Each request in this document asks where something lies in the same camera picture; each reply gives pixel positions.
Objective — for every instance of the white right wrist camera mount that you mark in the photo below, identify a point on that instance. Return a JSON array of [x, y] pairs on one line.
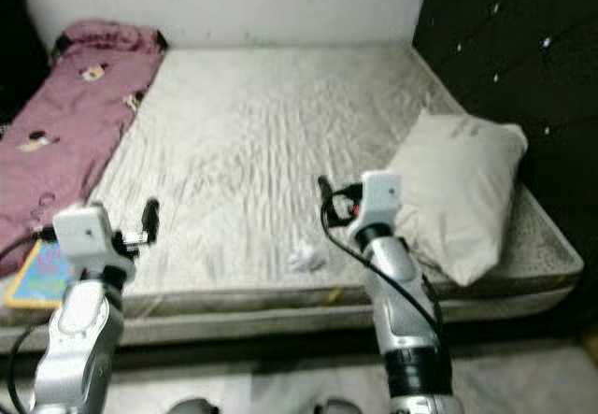
[[378, 194]]

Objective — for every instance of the white pillow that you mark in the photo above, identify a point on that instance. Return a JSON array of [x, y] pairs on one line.
[[458, 190]]

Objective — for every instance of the pink printed blanket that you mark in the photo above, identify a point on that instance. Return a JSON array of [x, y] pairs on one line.
[[56, 124]]

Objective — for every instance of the grey quilted mattress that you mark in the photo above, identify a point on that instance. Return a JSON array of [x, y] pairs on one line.
[[243, 152]]

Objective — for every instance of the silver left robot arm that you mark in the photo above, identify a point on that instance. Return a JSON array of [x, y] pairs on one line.
[[79, 339]]

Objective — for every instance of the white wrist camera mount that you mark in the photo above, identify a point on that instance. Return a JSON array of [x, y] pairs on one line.
[[84, 232], [378, 194]]

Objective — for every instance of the silver right robot leg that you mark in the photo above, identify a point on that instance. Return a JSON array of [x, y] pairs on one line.
[[338, 406]]

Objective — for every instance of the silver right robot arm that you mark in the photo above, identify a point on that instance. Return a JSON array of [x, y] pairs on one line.
[[402, 311]]

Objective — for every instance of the colourful children's book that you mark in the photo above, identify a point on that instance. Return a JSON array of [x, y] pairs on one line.
[[37, 278]]

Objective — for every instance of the black tufted headboard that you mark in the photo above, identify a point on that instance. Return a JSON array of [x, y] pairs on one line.
[[523, 49]]

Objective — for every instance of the grey speckled bed base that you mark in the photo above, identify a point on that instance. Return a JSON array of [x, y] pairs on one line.
[[243, 323]]

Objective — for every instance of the white paper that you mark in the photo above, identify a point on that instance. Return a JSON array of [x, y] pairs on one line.
[[306, 259]]

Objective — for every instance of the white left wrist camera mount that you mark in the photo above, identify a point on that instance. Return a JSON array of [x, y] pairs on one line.
[[84, 232]]

